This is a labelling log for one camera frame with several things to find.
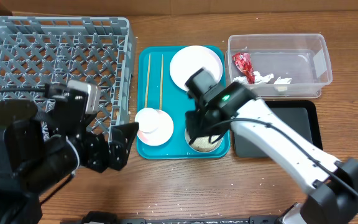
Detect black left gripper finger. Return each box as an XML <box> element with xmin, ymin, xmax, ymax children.
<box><xmin>111</xmin><ymin>122</ymin><xmax>139</xmax><ymax>146</ymax></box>
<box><xmin>108</xmin><ymin>137</ymin><xmax>132</xmax><ymax>170</ymax></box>

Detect white rice grains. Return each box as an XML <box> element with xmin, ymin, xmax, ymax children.
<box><xmin>188</xmin><ymin>134</ymin><xmax>222</xmax><ymax>153</ymax></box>

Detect grey bowl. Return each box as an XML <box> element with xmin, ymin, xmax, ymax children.
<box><xmin>184</xmin><ymin>127</ymin><xmax>224</xmax><ymax>154</ymax></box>

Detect red snack wrapper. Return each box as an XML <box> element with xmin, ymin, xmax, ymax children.
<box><xmin>232</xmin><ymin>52</ymin><xmax>255</xmax><ymax>84</ymax></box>

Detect white paper cup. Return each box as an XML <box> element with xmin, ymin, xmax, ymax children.
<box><xmin>135</xmin><ymin>108</ymin><xmax>159</xmax><ymax>133</ymax></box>

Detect white tissue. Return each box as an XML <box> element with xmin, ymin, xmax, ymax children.
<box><xmin>234</xmin><ymin>71</ymin><xmax>274</xmax><ymax>85</ymax></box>

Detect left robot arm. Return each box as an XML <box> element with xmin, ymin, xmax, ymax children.
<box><xmin>0</xmin><ymin>81</ymin><xmax>139</xmax><ymax>223</ymax></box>

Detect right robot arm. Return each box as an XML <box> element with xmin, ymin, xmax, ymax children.
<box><xmin>185</xmin><ymin>68</ymin><xmax>358</xmax><ymax>224</ymax></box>

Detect clear plastic waste bin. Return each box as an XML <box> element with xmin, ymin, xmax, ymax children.
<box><xmin>225</xmin><ymin>34</ymin><xmax>333</xmax><ymax>98</ymax></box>

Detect black waste tray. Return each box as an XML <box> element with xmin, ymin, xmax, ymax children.
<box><xmin>234</xmin><ymin>100</ymin><xmax>323</xmax><ymax>158</ymax></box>

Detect grey dishwasher rack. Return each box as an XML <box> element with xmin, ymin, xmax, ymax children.
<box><xmin>0</xmin><ymin>16</ymin><xmax>136</xmax><ymax>138</ymax></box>

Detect small pink-rimmed white plate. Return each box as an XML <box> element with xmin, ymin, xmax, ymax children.
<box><xmin>137</xmin><ymin>109</ymin><xmax>174</xmax><ymax>146</ymax></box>

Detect large white plate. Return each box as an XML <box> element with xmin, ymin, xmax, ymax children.
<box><xmin>170</xmin><ymin>45</ymin><xmax>223</xmax><ymax>91</ymax></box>

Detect teal serving tray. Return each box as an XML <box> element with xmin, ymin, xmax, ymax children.
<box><xmin>136</xmin><ymin>46</ymin><xmax>231</xmax><ymax>159</ymax></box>

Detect left wooden chopstick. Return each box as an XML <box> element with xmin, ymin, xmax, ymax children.
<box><xmin>144</xmin><ymin>54</ymin><xmax>151</xmax><ymax>108</ymax></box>

